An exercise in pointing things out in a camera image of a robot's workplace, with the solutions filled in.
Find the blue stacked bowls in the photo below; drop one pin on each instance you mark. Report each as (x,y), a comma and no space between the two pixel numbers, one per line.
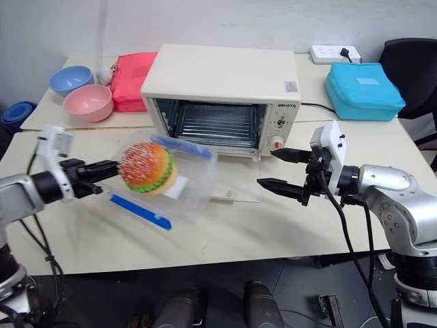
(15,112)

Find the dark rounded shape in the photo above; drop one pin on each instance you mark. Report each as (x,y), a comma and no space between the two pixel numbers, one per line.
(261,304)
(179,309)

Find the pink fabric lunch bag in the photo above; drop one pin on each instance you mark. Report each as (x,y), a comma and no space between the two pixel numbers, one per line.
(131,77)

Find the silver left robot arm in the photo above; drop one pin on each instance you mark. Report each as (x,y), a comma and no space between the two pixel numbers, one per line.
(17,194)

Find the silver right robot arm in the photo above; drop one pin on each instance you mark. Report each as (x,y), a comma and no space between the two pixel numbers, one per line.
(385,186)

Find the dark metal floor bracket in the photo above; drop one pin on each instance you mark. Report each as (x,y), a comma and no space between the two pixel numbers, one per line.
(331,312)

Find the glass toaster oven door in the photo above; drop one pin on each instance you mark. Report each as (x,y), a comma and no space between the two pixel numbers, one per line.
(239,177)

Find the black power plug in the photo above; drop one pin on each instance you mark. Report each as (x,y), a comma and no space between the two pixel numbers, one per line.
(345,53)

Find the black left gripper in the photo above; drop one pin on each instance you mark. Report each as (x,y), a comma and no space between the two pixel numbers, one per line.
(73,177)

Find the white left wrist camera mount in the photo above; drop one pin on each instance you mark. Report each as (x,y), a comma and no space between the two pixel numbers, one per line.
(56,140)

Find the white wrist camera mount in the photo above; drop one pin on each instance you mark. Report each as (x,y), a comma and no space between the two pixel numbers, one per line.
(333,143)
(56,140)

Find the white power strip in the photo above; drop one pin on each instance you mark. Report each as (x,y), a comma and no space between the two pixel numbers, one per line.
(324,54)

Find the blue fabric lunch bag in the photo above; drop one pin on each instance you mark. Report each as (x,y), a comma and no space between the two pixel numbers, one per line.
(362,90)

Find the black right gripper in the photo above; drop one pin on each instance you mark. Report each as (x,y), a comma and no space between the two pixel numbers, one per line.
(319,171)

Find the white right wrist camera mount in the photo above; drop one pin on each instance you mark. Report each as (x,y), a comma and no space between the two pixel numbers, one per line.
(333,143)

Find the cream toaster oven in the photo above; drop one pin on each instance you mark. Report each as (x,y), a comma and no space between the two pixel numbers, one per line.
(218,71)

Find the small white ball charm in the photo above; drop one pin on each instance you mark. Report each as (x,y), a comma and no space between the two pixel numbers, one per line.
(103,76)

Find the blue plastic bowl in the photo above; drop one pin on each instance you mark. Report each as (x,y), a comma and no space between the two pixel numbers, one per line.
(70,80)

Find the toy hamburger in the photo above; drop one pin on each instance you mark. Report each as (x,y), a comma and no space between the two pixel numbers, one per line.
(147,167)

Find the black office chair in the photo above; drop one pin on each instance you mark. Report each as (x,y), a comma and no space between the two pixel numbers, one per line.
(413,68)

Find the metal oven baking tray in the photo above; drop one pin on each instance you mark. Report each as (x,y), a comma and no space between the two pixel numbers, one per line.
(218,124)

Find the pink plastic bowl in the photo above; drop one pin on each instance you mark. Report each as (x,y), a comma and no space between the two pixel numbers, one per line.
(87,104)

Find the large oven timer knob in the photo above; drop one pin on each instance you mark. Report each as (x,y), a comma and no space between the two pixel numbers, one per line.
(276,141)

